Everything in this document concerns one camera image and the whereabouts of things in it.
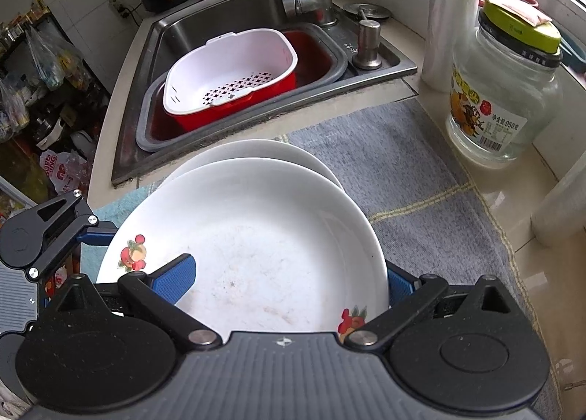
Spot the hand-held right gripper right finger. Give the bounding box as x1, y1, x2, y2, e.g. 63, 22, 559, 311
343, 264, 509, 352

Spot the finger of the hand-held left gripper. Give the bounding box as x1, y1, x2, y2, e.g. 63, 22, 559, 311
27, 190, 117, 282

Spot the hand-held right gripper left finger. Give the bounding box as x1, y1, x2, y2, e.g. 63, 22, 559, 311
57, 254, 223, 351

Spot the white floral plate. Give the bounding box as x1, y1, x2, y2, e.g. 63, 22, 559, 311
95, 156, 390, 339
158, 138, 345, 194

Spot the red white plastic bag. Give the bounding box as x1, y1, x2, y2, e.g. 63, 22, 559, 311
39, 149, 93, 195

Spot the cluttered storage shelf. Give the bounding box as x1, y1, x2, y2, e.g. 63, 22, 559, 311
0, 0, 110, 219

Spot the grey blue checked mat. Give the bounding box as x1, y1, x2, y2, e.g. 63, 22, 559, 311
80, 97, 565, 420

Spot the clear plastic bag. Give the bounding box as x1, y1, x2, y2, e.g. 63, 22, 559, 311
25, 26, 66, 92

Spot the white roll at right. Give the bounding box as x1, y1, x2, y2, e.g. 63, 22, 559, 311
531, 163, 586, 240

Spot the glass jar with green lid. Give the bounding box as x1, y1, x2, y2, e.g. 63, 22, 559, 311
445, 0, 564, 162

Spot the white plastic colander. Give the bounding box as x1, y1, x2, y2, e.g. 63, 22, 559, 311
163, 28, 298, 116

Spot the stainless steel sink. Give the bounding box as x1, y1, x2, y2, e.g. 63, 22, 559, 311
110, 0, 418, 187

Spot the steel soap dispenser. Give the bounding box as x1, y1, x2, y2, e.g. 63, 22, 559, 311
352, 19, 383, 70

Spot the white plastic wrap roll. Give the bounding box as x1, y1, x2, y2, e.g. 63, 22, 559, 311
421, 0, 485, 92

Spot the steel sink strainer lid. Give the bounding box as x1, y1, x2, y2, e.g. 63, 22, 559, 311
343, 2, 392, 21

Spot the teal plastic basket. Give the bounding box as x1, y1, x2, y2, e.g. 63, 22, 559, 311
559, 30, 586, 69

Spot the small paper packet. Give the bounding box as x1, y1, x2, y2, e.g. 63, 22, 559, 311
497, 1, 553, 27

